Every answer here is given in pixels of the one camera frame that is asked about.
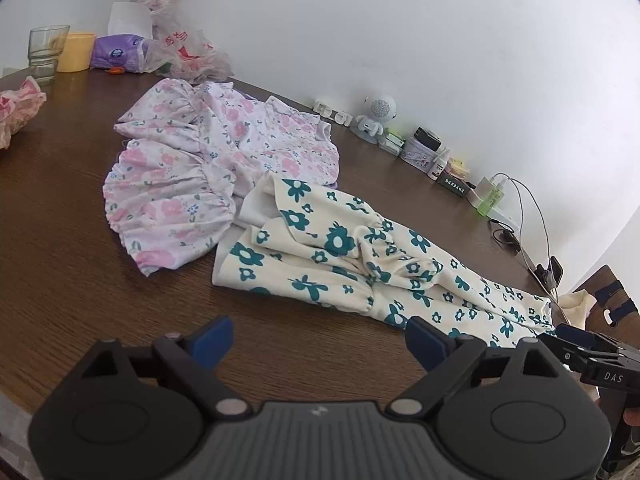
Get cream teal flower dress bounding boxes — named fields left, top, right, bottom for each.
left=213, top=174, right=554, bottom=348

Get person's right hand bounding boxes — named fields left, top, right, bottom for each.
left=624, top=408, right=640, bottom=427

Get cream cloth on chair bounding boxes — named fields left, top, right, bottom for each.
left=556, top=289, right=597, bottom=330

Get wooden chair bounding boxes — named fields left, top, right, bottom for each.
left=576, top=264, right=640, bottom=349

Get phone on black stand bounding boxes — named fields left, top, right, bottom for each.
left=529, top=256, right=564, bottom=292

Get white power strip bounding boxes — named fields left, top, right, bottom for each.
left=466, top=174, right=521, bottom=230

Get black red flat box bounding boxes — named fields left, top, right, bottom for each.
left=436, top=171, right=471, bottom=197

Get green liquid bottle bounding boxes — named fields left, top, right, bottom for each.
left=476, top=182, right=504, bottom=217

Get white charger adapter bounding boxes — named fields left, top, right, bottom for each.
left=474, top=177, right=495, bottom=202

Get yellow sticky notes stack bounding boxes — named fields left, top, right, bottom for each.
left=446, top=157, right=471, bottom=181

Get pink floral dress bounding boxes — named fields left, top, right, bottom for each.
left=103, top=78, right=340, bottom=276

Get white spray bottle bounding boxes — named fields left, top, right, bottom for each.
left=427, top=148, right=450, bottom=181

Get grey printed tin box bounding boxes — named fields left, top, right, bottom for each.
left=399, top=136, right=439, bottom=174

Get green white small boxes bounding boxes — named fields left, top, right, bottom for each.
left=378, top=128, right=405, bottom=157

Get black small box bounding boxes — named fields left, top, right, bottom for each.
left=413, top=127, right=442, bottom=152

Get white robot figurine speaker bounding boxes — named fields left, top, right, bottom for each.
left=349, top=94, right=397, bottom=144

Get red printed plastic bag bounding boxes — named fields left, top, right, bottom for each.
left=143, top=6, right=233, bottom=84

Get purple tissue pack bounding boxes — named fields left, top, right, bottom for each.
left=90, top=34, right=148, bottom=73

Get pink crumpled wrapper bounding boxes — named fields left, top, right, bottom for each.
left=0, top=76, right=47, bottom=150

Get yellow plastic cup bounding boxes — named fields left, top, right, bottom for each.
left=56, top=32, right=96, bottom=73

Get white tissue paper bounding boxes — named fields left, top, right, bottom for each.
left=107, top=1, right=153, bottom=39

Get clear drinking glass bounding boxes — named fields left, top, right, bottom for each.
left=27, top=25, right=70, bottom=84

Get black cable with clip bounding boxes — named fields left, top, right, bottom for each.
left=488, top=219, right=524, bottom=254

